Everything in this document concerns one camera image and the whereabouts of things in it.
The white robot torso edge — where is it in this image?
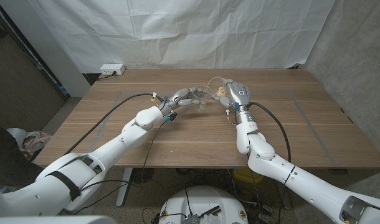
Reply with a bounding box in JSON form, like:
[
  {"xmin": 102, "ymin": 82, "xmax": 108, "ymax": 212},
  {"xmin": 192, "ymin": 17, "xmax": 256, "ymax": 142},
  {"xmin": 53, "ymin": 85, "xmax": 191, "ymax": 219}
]
[{"xmin": 0, "ymin": 214, "xmax": 118, "ymax": 224}]

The yellow container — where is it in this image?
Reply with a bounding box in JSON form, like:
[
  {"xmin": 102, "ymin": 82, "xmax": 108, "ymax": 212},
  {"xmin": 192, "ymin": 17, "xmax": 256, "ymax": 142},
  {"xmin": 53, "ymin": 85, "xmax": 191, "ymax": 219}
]
[{"xmin": 232, "ymin": 167, "xmax": 264, "ymax": 184}]

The person's dark trouser leg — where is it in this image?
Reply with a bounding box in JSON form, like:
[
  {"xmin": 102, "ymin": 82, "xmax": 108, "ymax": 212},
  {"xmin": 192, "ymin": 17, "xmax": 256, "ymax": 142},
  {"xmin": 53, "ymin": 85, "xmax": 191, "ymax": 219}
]
[{"xmin": 0, "ymin": 118, "xmax": 44, "ymax": 187}]

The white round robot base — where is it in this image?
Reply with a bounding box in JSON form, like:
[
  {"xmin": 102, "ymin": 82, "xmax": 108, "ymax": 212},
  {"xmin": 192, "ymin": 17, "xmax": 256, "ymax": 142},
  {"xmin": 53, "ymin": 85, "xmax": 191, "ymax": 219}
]
[{"xmin": 158, "ymin": 185, "xmax": 249, "ymax": 224}]

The grey mesh box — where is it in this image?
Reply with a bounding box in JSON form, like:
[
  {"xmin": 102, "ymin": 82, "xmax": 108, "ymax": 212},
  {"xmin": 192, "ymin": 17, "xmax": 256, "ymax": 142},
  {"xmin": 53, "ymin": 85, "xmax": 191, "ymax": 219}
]
[{"xmin": 183, "ymin": 213, "xmax": 201, "ymax": 224}]

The patterned cloth bag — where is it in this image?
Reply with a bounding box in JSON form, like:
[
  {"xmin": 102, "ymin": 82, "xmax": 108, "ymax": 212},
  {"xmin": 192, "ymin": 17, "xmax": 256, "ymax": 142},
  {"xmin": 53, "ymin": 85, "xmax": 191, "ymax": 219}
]
[{"xmin": 20, "ymin": 131, "xmax": 52, "ymax": 159}]

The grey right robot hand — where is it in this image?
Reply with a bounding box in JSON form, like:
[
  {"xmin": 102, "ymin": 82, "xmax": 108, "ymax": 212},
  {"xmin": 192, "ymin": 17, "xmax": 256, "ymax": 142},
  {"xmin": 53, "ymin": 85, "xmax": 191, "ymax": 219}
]
[{"xmin": 213, "ymin": 78, "xmax": 252, "ymax": 110}]

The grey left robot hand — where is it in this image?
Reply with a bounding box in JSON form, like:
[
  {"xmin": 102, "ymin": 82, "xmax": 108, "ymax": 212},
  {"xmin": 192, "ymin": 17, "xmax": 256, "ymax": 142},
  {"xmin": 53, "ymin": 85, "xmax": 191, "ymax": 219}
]
[{"xmin": 158, "ymin": 87, "xmax": 209, "ymax": 118}]

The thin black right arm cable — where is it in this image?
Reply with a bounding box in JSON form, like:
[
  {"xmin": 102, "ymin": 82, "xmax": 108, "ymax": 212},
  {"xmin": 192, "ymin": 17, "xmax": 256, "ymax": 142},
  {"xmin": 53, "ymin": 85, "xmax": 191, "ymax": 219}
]
[{"xmin": 246, "ymin": 152, "xmax": 265, "ymax": 218}]

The black round floor object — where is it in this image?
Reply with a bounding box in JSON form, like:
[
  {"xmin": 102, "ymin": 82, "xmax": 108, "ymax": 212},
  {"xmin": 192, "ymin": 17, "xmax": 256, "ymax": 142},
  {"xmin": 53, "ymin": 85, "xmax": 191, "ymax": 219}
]
[{"xmin": 130, "ymin": 167, "xmax": 155, "ymax": 184}]

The grey table leg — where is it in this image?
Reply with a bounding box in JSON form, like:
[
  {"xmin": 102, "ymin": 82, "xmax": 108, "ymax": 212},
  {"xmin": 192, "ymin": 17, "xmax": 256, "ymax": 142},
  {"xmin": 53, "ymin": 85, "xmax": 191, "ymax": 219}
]
[{"xmin": 279, "ymin": 186, "xmax": 292, "ymax": 211}]

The white round bucket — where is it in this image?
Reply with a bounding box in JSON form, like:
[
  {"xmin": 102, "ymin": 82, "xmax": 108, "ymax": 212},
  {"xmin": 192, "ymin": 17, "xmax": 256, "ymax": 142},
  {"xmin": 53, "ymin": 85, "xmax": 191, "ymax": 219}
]
[{"xmin": 6, "ymin": 128, "xmax": 27, "ymax": 147}]

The black power strip cord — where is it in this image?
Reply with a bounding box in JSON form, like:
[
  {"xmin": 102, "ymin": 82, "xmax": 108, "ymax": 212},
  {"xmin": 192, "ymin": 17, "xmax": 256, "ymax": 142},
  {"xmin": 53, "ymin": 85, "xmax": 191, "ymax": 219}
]
[{"xmin": 96, "ymin": 70, "xmax": 118, "ymax": 81}]

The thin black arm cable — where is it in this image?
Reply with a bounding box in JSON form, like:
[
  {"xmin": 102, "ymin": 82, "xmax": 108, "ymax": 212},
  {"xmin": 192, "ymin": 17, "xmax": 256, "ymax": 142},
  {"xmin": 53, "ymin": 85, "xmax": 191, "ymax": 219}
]
[
  {"xmin": 74, "ymin": 120, "xmax": 169, "ymax": 215},
  {"xmin": 246, "ymin": 152, "xmax": 265, "ymax": 218}
]

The white power strip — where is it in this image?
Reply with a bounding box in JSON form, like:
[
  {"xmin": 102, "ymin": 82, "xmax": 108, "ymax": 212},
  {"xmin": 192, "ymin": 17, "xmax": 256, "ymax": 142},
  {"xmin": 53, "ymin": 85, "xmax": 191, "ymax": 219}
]
[{"xmin": 100, "ymin": 63, "xmax": 126, "ymax": 76}]

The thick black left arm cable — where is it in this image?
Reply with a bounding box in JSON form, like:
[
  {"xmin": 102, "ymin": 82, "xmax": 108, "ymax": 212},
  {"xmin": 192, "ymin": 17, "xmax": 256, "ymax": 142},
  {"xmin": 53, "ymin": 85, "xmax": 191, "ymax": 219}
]
[{"xmin": 64, "ymin": 92, "xmax": 164, "ymax": 156}]

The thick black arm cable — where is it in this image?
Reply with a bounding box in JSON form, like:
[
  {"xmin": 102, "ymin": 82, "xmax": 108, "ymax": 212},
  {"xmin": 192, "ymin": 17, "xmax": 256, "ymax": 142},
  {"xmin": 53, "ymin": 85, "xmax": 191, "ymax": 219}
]
[
  {"xmin": 64, "ymin": 92, "xmax": 164, "ymax": 156},
  {"xmin": 249, "ymin": 101, "xmax": 292, "ymax": 164}
]

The white creased backdrop sheet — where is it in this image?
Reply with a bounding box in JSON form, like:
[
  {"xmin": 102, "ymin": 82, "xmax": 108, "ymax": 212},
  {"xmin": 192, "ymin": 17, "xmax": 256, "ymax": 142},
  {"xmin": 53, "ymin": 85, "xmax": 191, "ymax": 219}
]
[{"xmin": 27, "ymin": 0, "xmax": 336, "ymax": 74}]

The white table leg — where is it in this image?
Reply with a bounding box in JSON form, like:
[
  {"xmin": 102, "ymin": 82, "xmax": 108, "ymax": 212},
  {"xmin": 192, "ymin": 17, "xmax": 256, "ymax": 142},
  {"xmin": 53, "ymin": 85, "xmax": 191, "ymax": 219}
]
[{"xmin": 116, "ymin": 167, "xmax": 133, "ymax": 208}]

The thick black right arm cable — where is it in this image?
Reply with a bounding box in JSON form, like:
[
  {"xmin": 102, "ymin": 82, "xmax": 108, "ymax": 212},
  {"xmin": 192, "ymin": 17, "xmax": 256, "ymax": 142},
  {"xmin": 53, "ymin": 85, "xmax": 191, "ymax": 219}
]
[{"xmin": 249, "ymin": 101, "xmax": 292, "ymax": 164}]

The clear plastic cup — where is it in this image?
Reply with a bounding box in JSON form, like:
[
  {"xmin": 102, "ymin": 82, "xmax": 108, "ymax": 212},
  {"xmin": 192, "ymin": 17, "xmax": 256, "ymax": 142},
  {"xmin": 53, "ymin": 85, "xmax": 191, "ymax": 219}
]
[
  {"xmin": 189, "ymin": 84, "xmax": 215, "ymax": 113},
  {"xmin": 207, "ymin": 76, "xmax": 231, "ymax": 99}
]

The black bar on base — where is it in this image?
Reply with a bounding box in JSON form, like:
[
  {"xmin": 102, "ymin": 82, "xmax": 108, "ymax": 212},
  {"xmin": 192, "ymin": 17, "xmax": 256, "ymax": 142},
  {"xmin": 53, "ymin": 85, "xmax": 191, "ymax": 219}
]
[{"xmin": 198, "ymin": 205, "xmax": 222, "ymax": 218}]

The white square pillar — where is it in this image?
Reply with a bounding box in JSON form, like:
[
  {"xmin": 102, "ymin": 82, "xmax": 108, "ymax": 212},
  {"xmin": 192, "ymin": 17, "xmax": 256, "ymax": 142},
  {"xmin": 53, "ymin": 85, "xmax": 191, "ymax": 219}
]
[{"xmin": 0, "ymin": 0, "xmax": 91, "ymax": 98}]

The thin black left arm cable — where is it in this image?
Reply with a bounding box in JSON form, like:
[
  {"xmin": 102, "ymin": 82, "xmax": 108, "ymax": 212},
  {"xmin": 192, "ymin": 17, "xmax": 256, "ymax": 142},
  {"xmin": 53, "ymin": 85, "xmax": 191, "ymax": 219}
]
[{"xmin": 74, "ymin": 120, "xmax": 169, "ymax": 215}]

